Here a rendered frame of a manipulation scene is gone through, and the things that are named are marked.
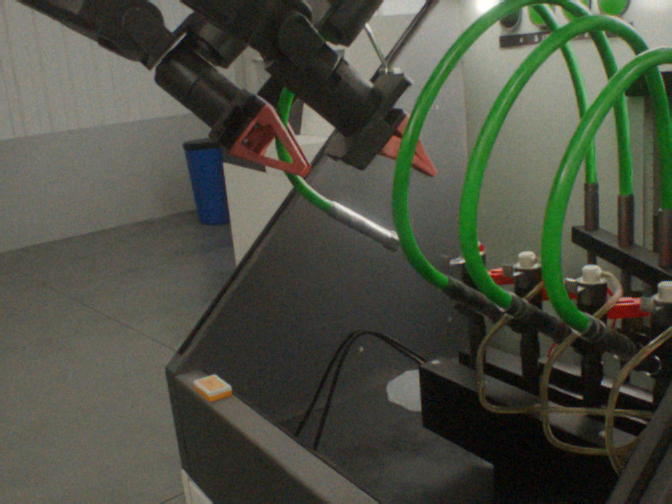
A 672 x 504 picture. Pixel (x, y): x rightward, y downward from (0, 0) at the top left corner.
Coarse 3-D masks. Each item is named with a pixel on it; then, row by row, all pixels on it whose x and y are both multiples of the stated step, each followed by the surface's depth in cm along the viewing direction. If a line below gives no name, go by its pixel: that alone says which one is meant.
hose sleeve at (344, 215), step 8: (336, 208) 84; (344, 208) 85; (336, 216) 85; (344, 216) 85; (352, 216) 85; (360, 216) 86; (352, 224) 85; (360, 224) 85; (368, 224) 86; (376, 224) 86; (360, 232) 86; (368, 232) 86; (376, 232) 86; (384, 232) 86; (376, 240) 86; (384, 240) 86
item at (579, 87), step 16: (544, 16) 84; (560, 48) 86; (576, 64) 86; (576, 80) 87; (288, 96) 81; (576, 96) 87; (288, 112) 82; (592, 144) 89; (288, 160) 82; (592, 160) 89; (288, 176) 83; (592, 176) 89; (304, 192) 84; (320, 208) 85
